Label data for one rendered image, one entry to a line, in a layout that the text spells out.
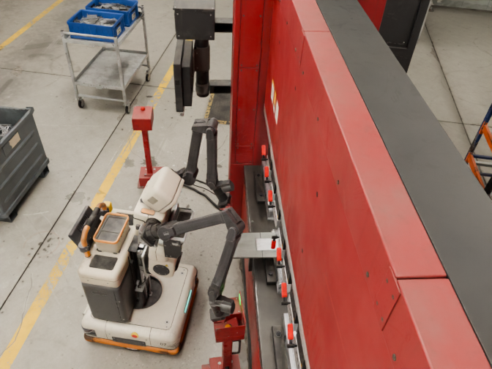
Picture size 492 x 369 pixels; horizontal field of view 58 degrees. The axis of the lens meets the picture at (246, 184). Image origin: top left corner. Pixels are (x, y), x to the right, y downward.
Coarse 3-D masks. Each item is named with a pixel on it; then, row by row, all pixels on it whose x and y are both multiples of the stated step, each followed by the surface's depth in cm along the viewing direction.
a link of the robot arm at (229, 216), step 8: (232, 208) 211; (208, 216) 211; (216, 216) 209; (224, 216) 206; (232, 216) 207; (176, 224) 220; (184, 224) 218; (192, 224) 216; (200, 224) 214; (208, 224) 212; (216, 224) 210; (232, 224) 205; (240, 224) 208; (160, 232) 222; (168, 232) 220; (176, 232) 220; (184, 232) 219; (240, 232) 207
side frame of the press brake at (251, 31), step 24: (240, 0) 243; (264, 0) 244; (360, 0) 247; (384, 0) 248; (240, 24) 252; (264, 24) 253; (240, 48) 262; (264, 48) 263; (240, 72) 273; (264, 72) 274; (240, 96) 284; (264, 96) 285; (240, 120) 297; (264, 120) 298; (240, 144) 310; (264, 144) 311; (240, 168) 325; (240, 192) 341; (240, 216) 359
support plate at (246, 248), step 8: (272, 232) 260; (240, 240) 254; (248, 240) 254; (240, 248) 250; (248, 248) 250; (240, 256) 245; (248, 256) 246; (256, 256) 246; (264, 256) 246; (272, 256) 246
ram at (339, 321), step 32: (288, 64) 198; (288, 96) 198; (288, 128) 199; (288, 160) 199; (320, 160) 142; (288, 192) 200; (320, 192) 142; (288, 224) 200; (320, 224) 142; (288, 256) 201; (320, 256) 143; (352, 256) 110; (320, 288) 143; (352, 288) 110; (320, 320) 143; (352, 320) 110; (320, 352) 144; (352, 352) 111; (384, 352) 90
